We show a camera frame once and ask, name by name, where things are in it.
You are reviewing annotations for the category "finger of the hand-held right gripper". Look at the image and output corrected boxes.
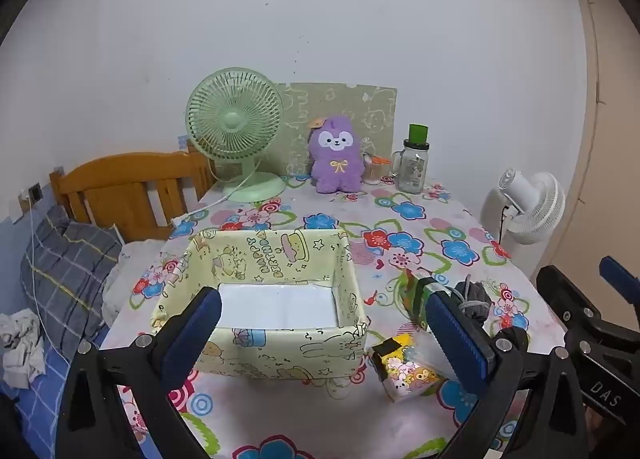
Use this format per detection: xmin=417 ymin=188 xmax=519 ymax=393
xmin=536 ymin=265 xmax=601 ymax=340
xmin=600 ymin=255 xmax=640 ymax=307

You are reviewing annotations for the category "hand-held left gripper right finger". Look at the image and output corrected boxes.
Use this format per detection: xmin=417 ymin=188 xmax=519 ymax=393
xmin=417 ymin=277 xmax=588 ymax=459

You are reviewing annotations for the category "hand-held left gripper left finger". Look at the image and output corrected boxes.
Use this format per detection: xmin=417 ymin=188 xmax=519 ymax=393
xmin=55 ymin=287 xmax=222 ymax=459

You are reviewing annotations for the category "green plastic packet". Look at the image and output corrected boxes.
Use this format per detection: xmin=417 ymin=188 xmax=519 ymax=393
xmin=400 ymin=271 xmax=431 ymax=330

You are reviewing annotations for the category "yellow cartoon packet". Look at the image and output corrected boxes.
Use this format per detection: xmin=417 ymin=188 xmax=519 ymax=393
xmin=371 ymin=333 xmax=446 ymax=404

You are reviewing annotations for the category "yellow cartoon storage box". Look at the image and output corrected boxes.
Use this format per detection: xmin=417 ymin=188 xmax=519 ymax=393
xmin=150 ymin=228 xmax=369 ymax=381

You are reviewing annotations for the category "white standing fan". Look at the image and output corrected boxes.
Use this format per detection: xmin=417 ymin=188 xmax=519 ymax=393
xmin=481 ymin=169 xmax=567 ymax=246

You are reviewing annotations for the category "white pillow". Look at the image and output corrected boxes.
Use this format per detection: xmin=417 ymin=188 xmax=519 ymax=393
xmin=102 ymin=239 xmax=166 ymax=327

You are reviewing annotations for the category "floral tablecloth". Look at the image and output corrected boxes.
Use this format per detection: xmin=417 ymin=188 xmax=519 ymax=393
xmin=102 ymin=174 xmax=571 ymax=459

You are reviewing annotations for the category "grey plaid pillow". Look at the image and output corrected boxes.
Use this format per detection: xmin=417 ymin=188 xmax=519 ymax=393
xmin=20 ymin=206 xmax=123 ymax=365

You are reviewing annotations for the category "beige door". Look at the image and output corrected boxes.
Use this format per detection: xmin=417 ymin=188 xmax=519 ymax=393
xmin=565 ymin=0 xmax=640 ymax=280

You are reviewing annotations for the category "blue checked bed sheet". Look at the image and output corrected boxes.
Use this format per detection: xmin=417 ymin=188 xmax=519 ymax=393
xmin=0 ymin=329 xmax=151 ymax=459

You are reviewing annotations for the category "wooden bed headboard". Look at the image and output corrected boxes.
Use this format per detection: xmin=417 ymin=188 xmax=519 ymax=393
xmin=49 ymin=152 xmax=218 ymax=242

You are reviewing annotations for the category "white crumpled cloth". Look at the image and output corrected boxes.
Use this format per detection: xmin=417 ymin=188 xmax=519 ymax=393
xmin=0 ymin=309 xmax=48 ymax=387

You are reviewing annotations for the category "glass jar with green lid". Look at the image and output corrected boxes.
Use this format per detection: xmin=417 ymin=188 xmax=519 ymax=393
xmin=391 ymin=124 xmax=431 ymax=195

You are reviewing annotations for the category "small toothpick jar orange lid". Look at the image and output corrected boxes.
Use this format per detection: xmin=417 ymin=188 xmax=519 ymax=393
xmin=363 ymin=150 xmax=392 ymax=185

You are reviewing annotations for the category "purple plush toy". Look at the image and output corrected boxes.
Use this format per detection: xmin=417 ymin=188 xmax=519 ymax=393
xmin=306 ymin=114 xmax=364 ymax=195

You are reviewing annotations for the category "green desk fan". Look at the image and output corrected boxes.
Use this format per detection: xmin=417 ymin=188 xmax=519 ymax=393
xmin=186 ymin=68 xmax=287 ymax=202

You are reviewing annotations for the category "green cartoon printed board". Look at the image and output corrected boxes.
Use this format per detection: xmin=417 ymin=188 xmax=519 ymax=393
xmin=274 ymin=82 xmax=398 ymax=177

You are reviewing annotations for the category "white fan cable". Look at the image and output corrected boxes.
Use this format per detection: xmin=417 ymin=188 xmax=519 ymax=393
xmin=170 ymin=172 xmax=253 ymax=227

